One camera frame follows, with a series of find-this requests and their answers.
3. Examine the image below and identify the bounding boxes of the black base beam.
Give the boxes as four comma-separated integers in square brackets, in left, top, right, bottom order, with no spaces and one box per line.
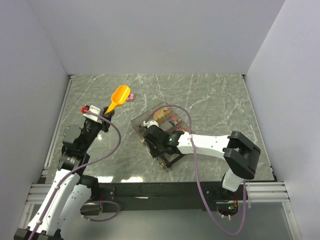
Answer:
[97,181,226,213]

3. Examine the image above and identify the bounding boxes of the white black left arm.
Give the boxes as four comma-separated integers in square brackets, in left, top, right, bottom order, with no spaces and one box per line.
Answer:
[13,105,115,240]

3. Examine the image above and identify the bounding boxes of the clear candy drawer box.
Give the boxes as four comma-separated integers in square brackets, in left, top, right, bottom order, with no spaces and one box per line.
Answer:
[131,101,189,171]

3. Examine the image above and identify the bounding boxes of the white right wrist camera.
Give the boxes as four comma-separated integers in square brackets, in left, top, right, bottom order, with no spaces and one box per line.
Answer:
[142,120,159,128]

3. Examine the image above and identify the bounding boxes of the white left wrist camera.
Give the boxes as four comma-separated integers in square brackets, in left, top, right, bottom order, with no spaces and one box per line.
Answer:
[81,105,102,123]

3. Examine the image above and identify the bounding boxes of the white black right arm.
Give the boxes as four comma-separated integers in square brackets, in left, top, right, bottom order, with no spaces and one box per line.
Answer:
[143,120,261,200]

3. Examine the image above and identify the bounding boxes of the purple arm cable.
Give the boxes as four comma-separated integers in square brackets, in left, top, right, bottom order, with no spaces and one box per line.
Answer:
[147,104,248,236]
[27,111,122,240]

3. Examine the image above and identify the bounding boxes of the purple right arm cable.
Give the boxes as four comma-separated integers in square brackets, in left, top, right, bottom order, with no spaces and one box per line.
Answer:
[147,104,248,236]

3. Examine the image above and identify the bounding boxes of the aluminium frame rail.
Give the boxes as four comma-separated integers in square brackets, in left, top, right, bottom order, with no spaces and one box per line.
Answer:
[24,74,76,206]

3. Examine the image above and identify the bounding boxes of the yellow plastic scoop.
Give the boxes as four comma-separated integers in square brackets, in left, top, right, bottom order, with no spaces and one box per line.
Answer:
[104,85,131,115]

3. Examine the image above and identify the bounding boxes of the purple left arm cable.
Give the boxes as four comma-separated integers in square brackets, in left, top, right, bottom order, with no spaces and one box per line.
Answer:
[27,111,122,240]

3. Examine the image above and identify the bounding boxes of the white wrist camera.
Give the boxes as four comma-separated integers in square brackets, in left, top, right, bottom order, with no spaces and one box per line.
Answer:
[81,105,102,123]
[142,120,159,128]

